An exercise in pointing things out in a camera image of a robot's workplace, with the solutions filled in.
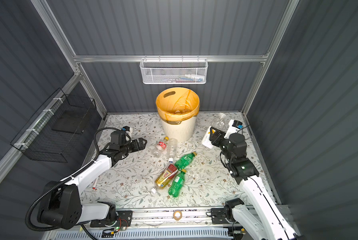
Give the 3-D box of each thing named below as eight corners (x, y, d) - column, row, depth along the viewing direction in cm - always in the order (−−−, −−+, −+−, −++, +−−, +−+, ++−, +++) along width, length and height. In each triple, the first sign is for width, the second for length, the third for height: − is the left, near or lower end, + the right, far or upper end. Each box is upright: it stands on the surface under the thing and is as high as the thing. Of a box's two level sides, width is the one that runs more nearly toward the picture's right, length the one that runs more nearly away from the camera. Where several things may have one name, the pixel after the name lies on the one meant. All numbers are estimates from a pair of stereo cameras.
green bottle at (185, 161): (178, 173, 91) (178, 170, 87) (173, 167, 93) (173, 163, 90) (197, 157, 97) (198, 154, 94) (192, 152, 100) (192, 148, 96)
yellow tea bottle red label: (155, 186, 85) (154, 182, 80) (170, 161, 95) (170, 156, 91) (166, 192, 83) (165, 188, 78) (180, 165, 93) (180, 161, 89)
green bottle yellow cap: (167, 194, 83) (167, 191, 78) (178, 170, 91) (178, 166, 87) (178, 198, 81) (177, 196, 77) (187, 174, 90) (187, 170, 86)
